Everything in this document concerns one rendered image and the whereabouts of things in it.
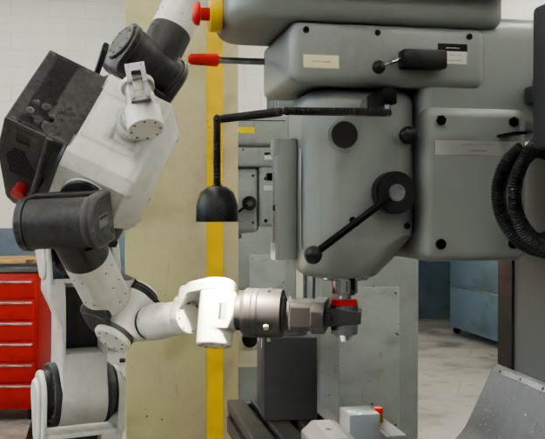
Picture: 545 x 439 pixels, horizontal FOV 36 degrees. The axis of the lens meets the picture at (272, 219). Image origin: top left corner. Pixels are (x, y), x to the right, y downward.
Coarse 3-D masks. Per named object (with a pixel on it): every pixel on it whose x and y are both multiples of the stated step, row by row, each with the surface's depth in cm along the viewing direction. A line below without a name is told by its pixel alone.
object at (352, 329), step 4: (340, 308) 148; (344, 308) 148; (348, 308) 148; (352, 308) 148; (356, 308) 149; (332, 328) 150; (336, 328) 149; (340, 328) 148; (344, 328) 148; (348, 328) 148; (352, 328) 148; (356, 328) 149; (332, 332) 150; (336, 332) 149; (340, 332) 148; (344, 332) 148; (348, 332) 148; (352, 332) 148; (356, 332) 149
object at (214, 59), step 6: (192, 54) 154; (198, 54) 154; (204, 54) 154; (210, 54) 154; (216, 54) 154; (192, 60) 153; (198, 60) 154; (204, 60) 154; (210, 60) 154; (216, 60) 154; (222, 60) 155; (228, 60) 155; (234, 60) 155; (240, 60) 156; (246, 60) 156; (252, 60) 156; (258, 60) 156; (264, 60) 156; (216, 66) 155
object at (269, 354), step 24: (288, 336) 191; (312, 336) 191; (264, 360) 190; (288, 360) 190; (312, 360) 190; (264, 384) 190; (288, 384) 190; (312, 384) 191; (264, 408) 190; (288, 408) 190; (312, 408) 191
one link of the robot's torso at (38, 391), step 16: (32, 384) 189; (32, 400) 189; (32, 416) 189; (112, 416) 196; (32, 432) 189; (48, 432) 189; (64, 432) 189; (80, 432) 188; (96, 432) 190; (112, 432) 192
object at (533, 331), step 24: (528, 168) 161; (528, 192) 161; (528, 216) 161; (504, 264) 169; (528, 264) 161; (504, 288) 169; (528, 288) 161; (504, 312) 169; (528, 312) 161; (504, 336) 169; (528, 336) 161; (504, 360) 169; (528, 360) 161
